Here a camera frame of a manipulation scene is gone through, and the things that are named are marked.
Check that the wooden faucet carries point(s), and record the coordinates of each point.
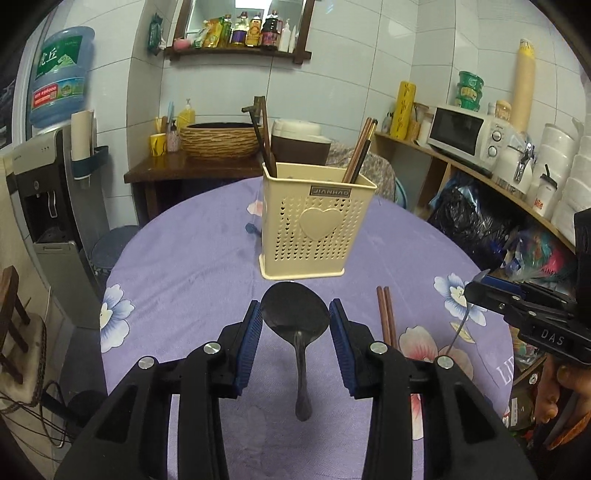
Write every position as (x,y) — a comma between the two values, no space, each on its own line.
(256,109)

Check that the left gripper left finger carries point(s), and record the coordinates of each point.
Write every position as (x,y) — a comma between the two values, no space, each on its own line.
(127,437)

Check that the white microwave oven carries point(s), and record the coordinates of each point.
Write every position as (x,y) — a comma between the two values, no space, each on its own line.
(469,136)

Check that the yellow wrapped roll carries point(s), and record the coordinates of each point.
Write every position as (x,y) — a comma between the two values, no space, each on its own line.
(403,111)

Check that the yellow mug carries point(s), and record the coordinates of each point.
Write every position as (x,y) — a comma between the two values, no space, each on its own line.
(158,144)

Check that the cream heart utensil holder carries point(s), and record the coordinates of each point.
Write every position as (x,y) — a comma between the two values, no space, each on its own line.
(310,221)

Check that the green instant noodle bowls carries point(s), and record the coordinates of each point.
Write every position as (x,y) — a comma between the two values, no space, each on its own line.
(469,91)

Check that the woven basin sink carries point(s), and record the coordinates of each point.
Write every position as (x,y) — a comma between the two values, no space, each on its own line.
(219,140)

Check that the blue water jug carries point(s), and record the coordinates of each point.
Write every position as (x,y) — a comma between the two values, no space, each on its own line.
(59,84)

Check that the grey water dispenser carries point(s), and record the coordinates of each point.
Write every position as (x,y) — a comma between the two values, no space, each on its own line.
(63,207)

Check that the stacked white bowls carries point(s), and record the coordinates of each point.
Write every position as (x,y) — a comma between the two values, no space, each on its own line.
(300,142)

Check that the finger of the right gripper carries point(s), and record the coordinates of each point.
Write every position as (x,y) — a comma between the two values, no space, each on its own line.
(553,327)
(491,287)

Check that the floral cushioned chair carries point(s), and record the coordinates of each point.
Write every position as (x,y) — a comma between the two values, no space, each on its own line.
(375,168)

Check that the small steel spoon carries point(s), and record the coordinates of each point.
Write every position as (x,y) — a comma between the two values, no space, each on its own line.
(461,332)

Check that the small dark wooden stool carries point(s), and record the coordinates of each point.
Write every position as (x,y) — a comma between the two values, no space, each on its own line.
(10,305)

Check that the black chopstick gold band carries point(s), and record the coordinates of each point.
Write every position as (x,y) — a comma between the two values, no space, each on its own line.
(359,162)

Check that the wooden side shelf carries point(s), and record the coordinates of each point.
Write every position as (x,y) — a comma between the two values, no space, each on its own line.
(442,169)

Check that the steel spoon wooden handle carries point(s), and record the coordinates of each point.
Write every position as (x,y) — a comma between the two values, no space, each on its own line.
(298,322)

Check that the tall paper cup stack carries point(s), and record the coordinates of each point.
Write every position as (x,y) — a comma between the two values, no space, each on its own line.
(524,86)

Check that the white paper cup tube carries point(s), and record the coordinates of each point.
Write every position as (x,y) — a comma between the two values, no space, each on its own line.
(81,134)

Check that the wooden framed wall shelf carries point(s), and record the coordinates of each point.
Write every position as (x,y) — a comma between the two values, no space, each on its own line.
(264,28)

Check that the white electric kettle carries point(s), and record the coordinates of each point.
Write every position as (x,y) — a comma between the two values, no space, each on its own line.
(513,171)

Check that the white tumbler black lid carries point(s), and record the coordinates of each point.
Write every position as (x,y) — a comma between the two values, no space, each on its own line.
(545,190)

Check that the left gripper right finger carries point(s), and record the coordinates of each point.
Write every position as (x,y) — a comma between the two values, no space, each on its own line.
(463,436)

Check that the dark wooden sink counter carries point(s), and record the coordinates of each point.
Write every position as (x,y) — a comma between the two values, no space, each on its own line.
(158,183)

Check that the purple floral tablecloth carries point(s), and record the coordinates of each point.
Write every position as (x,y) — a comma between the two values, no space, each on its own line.
(195,268)

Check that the person's right hand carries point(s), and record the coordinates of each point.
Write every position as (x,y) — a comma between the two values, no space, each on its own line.
(569,377)

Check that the black plastic bag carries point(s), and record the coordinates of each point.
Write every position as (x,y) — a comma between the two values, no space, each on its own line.
(476,222)

